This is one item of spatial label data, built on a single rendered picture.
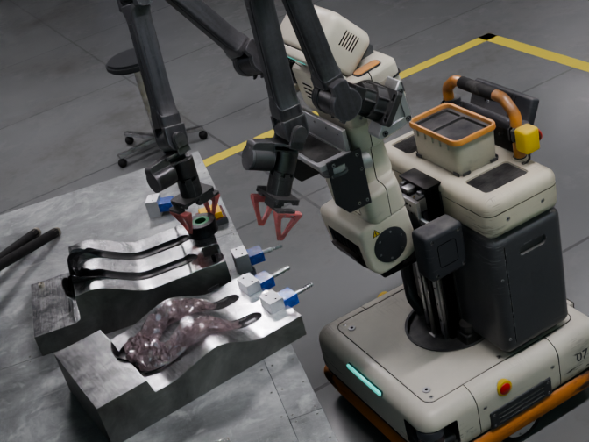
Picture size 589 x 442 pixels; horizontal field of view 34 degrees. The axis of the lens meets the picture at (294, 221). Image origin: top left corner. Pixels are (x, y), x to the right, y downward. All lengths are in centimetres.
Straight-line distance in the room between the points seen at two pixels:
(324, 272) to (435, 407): 128
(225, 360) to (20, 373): 56
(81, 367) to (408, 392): 103
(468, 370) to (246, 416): 96
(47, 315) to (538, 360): 138
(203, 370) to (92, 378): 24
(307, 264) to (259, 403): 193
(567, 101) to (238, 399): 315
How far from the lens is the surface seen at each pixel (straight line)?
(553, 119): 475
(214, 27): 252
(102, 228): 294
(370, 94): 225
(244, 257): 248
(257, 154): 215
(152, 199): 288
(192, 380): 212
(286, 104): 215
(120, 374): 211
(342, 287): 378
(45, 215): 315
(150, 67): 242
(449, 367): 286
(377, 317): 311
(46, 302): 256
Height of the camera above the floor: 212
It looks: 30 degrees down
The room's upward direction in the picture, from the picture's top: 14 degrees counter-clockwise
